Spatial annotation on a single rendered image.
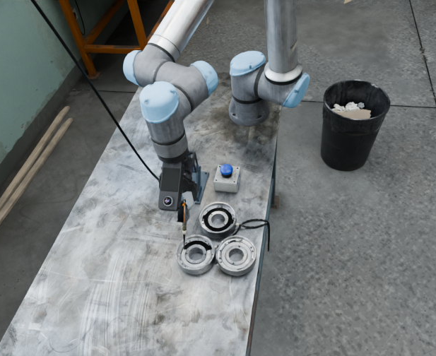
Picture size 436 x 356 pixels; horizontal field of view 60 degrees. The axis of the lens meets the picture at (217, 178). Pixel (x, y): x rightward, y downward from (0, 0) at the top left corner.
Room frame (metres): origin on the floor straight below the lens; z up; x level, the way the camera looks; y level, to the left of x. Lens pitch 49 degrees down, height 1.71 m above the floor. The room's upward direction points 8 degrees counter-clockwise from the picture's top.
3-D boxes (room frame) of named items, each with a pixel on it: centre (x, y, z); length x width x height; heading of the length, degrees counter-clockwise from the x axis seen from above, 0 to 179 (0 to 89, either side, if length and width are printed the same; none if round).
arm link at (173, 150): (0.61, 0.09, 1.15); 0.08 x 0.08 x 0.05
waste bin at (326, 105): (1.51, -0.78, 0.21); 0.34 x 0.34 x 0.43
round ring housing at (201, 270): (0.51, 0.09, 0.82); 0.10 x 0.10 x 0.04
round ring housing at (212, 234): (0.61, 0.02, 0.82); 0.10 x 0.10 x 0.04
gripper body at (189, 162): (0.62, 0.09, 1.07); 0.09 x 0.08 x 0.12; 163
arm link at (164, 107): (0.61, 0.09, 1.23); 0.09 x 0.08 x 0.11; 138
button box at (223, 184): (0.76, -0.03, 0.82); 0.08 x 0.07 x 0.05; 162
